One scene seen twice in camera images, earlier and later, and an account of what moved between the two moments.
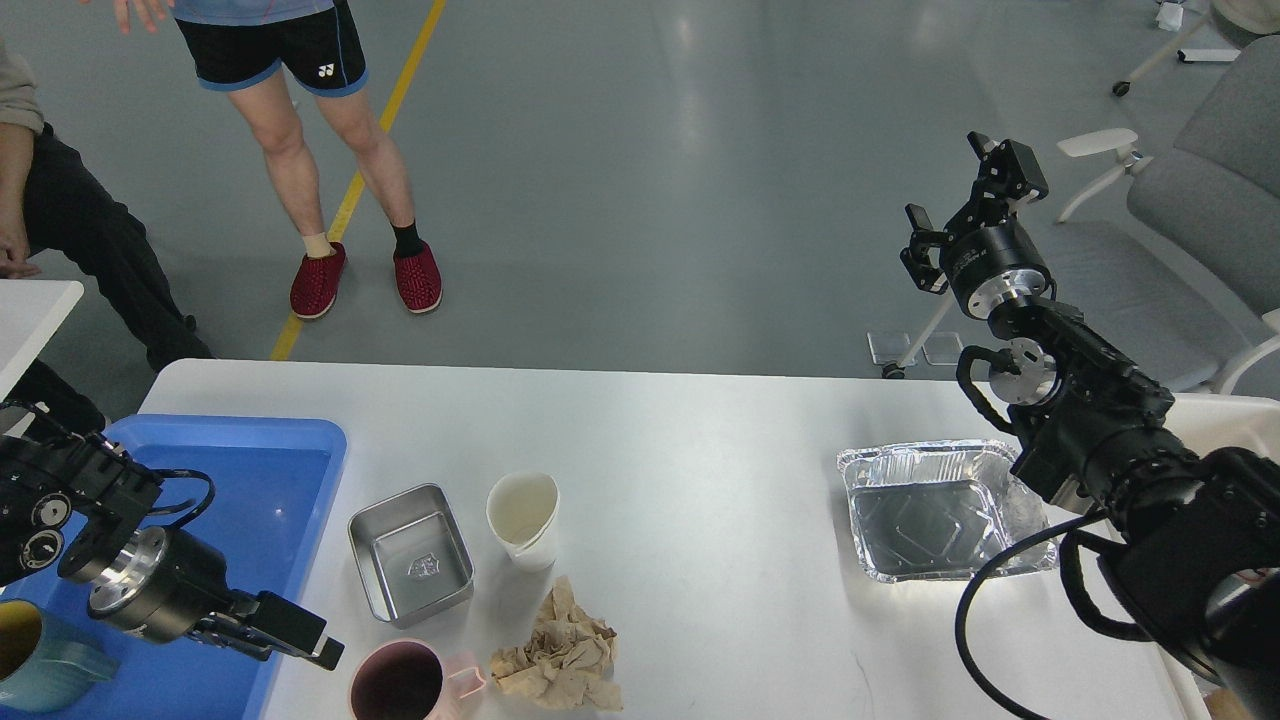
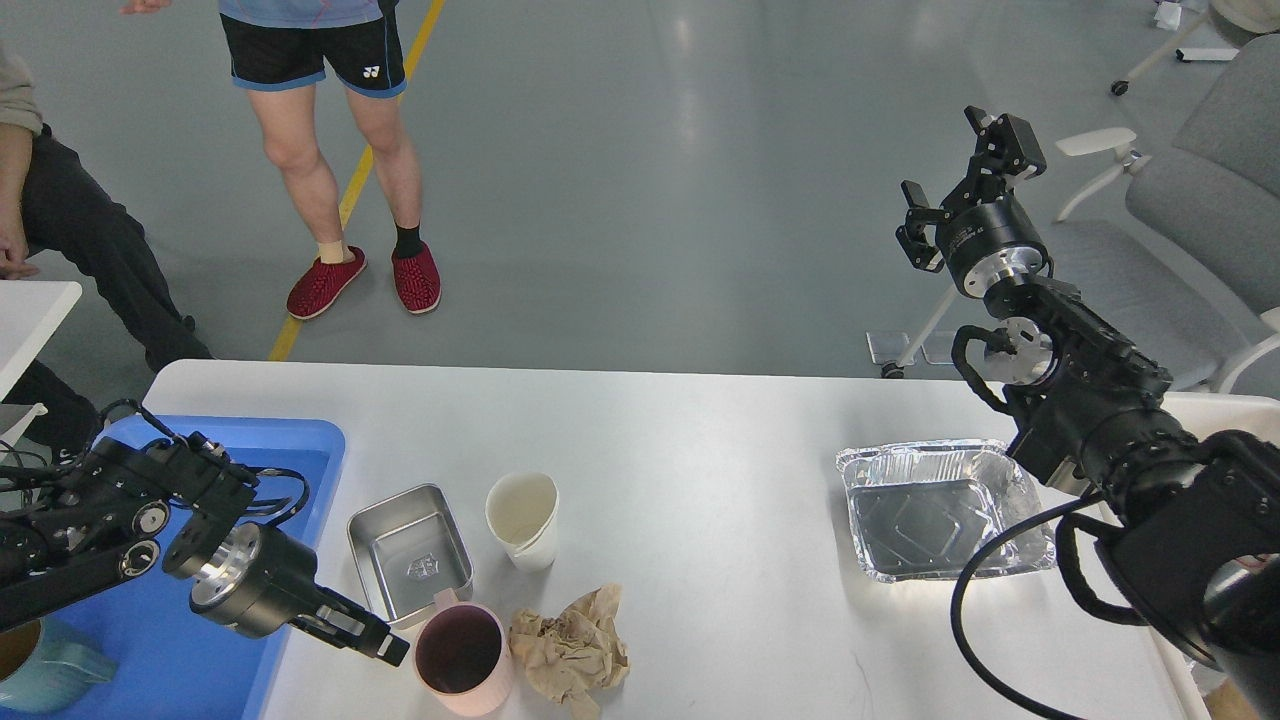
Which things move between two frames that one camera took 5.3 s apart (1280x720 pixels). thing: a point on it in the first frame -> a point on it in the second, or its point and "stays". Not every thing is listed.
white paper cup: (523, 512) stays
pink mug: (404, 678) -> (461, 651)
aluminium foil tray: (937, 510) stays
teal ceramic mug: (40, 672) stays
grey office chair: (1177, 256) stays
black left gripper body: (158, 584) -> (265, 582)
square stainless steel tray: (411, 556) stays
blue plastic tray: (275, 481) stays
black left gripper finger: (281, 620) -> (348, 615)
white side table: (31, 310) stays
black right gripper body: (992, 264) stays
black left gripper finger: (328, 652) -> (385, 645)
